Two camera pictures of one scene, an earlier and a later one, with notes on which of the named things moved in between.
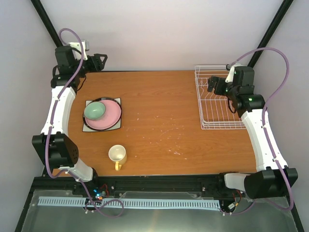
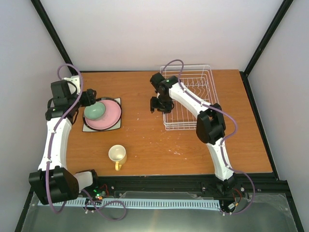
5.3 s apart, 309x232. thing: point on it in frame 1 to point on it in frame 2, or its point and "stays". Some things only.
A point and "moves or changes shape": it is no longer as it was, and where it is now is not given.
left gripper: [99, 66] to [89, 99]
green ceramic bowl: [93, 110] stays
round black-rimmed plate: [96, 99] stays
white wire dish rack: [215, 113] moves or changes shape
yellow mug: [118, 154] stays
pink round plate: [110, 117] stays
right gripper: [217, 90] to [153, 105]
